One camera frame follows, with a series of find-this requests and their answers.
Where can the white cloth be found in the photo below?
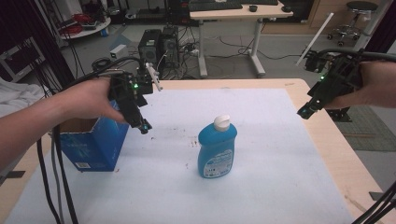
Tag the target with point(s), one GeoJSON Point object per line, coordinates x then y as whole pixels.
{"type": "Point", "coordinates": [18, 96]}

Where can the white foam mat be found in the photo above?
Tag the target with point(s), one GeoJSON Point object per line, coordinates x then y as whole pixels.
{"type": "Point", "coordinates": [249, 186]}

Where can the black keyboard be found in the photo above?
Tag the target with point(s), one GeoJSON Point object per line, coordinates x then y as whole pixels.
{"type": "Point", "coordinates": [258, 2]}
{"type": "Point", "coordinates": [214, 6]}

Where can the small white box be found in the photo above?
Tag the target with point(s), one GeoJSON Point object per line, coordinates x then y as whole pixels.
{"type": "Point", "coordinates": [118, 50]}

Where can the white round table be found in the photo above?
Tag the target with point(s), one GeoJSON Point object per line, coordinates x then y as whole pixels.
{"type": "Point", "coordinates": [93, 29]}

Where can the blue bottle with white cap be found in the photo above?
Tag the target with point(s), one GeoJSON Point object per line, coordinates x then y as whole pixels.
{"type": "Point", "coordinates": [214, 146]}

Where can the white power strip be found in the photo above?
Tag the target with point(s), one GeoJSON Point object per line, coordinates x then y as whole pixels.
{"type": "Point", "coordinates": [193, 52]}

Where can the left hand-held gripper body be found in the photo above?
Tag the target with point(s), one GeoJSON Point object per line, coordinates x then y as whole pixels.
{"type": "Point", "coordinates": [124, 90]}

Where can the black computer mouse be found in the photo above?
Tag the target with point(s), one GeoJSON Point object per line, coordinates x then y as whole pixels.
{"type": "Point", "coordinates": [286, 9]}
{"type": "Point", "coordinates": [253, 8]}

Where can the person's right hand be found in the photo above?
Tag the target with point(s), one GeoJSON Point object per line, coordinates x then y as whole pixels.
{"type": "Point", "coordinates": [379, 84]}

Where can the wooden desk with white legs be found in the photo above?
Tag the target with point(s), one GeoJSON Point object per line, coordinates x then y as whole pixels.
{"type": "Point", "coordinates": [249, 14]}

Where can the grey floor mat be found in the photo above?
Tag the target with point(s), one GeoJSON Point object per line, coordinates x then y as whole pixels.
{"type": "Point", "coordinates": [370, 130]}

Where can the black computer tower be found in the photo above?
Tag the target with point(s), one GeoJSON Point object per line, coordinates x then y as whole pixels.
{"type": "Point", "coordinates": [169, 46]}
{"type": "Point", "coordinates": [149, 49]}

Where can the person's left hand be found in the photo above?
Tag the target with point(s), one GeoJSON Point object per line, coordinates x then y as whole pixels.
{"type": "Point", "coordinates": [87, 99]}

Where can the black tape strip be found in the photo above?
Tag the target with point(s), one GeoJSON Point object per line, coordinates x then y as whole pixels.
{"type": "Point", "coordinates": [15, 174]}

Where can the metal rack frame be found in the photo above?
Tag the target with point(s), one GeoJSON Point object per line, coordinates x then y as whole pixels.
{"type": "Point", "coordinates": [21, 59]}

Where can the black stool with wheels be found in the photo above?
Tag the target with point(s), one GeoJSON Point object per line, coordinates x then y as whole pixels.
{"type": "Point", "coordinates": [361, 6]}

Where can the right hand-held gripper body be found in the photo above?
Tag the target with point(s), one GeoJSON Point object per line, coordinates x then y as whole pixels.
{"type": "Point", "coordinates": [342, 74]}

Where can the blue cardboard box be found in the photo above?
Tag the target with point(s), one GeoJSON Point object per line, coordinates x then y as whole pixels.
{"type": "Point", "coordinates": [99, 146]}

